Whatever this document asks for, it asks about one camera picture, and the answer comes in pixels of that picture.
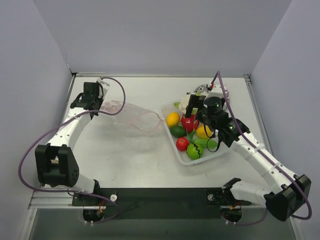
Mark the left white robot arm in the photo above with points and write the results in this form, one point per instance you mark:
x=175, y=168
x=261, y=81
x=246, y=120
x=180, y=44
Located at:
x=55, y=162

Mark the blue patterned plate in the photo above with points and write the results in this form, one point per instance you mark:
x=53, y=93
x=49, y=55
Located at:
x=201, y=90

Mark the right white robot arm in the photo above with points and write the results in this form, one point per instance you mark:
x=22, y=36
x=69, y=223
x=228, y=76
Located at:
x=275, y=174

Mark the aluminium frame rail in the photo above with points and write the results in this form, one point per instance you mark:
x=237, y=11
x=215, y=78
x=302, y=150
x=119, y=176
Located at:
x=50, y=198

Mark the green fake cucumber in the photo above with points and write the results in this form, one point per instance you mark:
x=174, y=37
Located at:
x=207, y=143

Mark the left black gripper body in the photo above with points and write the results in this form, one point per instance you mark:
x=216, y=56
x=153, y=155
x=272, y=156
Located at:
x=90, y=90

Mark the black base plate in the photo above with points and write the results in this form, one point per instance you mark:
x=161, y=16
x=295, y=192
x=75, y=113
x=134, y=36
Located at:
x=169, y=203

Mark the dark green fake avocado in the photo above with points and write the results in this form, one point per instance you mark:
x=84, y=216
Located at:
x=177, y=131

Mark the clear zip top bag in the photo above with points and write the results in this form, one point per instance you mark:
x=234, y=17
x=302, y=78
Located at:
x=132, y=117

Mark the red fake tomato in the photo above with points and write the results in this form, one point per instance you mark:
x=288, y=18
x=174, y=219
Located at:
x=182, y=144

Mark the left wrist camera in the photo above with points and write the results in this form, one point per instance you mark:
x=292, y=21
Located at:
x=103, y=88

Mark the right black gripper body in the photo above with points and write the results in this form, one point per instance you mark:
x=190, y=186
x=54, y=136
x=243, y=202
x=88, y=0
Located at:
x=197, y=107

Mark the white plastic basket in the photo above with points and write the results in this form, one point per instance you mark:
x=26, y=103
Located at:
x=192, y=142

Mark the yellow fake lemon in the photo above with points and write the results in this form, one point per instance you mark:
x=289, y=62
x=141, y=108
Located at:
x=172, y=119

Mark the red fake dragon fruit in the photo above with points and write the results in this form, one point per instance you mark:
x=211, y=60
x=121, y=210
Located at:
x=189, y=123

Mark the green fake fruit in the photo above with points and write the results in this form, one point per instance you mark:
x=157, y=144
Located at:
x=194, y=151

